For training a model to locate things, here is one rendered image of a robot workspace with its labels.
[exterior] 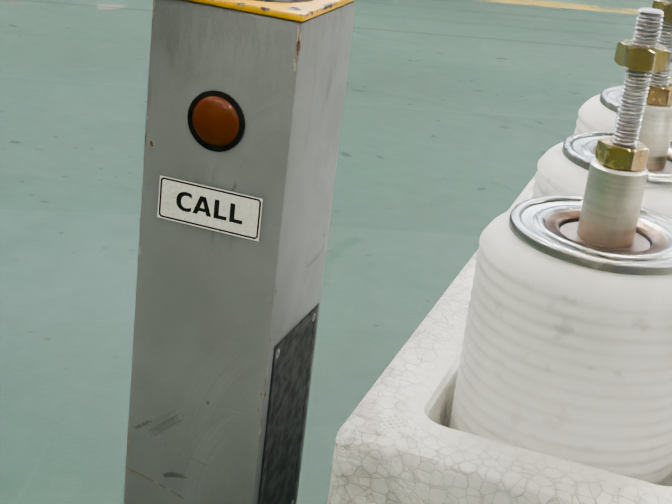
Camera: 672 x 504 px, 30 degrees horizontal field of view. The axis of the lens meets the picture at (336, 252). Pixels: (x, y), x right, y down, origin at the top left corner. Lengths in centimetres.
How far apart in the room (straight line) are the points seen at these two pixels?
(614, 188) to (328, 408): 42
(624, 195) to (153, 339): 23
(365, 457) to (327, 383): 42
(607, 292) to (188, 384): 22
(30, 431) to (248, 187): 32
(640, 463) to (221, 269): 20
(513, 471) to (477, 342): 6
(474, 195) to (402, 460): 88
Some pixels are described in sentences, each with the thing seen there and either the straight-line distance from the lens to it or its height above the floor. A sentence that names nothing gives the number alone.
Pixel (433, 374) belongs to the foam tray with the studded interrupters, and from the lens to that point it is 53.
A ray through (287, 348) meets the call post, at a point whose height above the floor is 15.
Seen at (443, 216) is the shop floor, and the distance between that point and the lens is 126.
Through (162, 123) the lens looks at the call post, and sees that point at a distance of 56.
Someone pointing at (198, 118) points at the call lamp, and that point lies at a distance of 55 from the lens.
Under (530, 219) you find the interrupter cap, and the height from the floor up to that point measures 25.
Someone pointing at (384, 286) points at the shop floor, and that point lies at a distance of 107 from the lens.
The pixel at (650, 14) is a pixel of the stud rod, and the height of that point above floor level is 34.
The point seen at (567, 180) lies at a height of 25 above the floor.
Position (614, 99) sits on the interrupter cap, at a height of 25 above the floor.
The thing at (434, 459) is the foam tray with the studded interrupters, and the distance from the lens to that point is 47.
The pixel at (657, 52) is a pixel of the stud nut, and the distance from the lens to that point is 48.
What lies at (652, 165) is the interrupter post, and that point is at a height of 25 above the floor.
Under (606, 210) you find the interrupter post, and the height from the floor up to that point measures 27.
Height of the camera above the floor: 41
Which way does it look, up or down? 21 degrees down
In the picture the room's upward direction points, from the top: 7 degrees clockwise
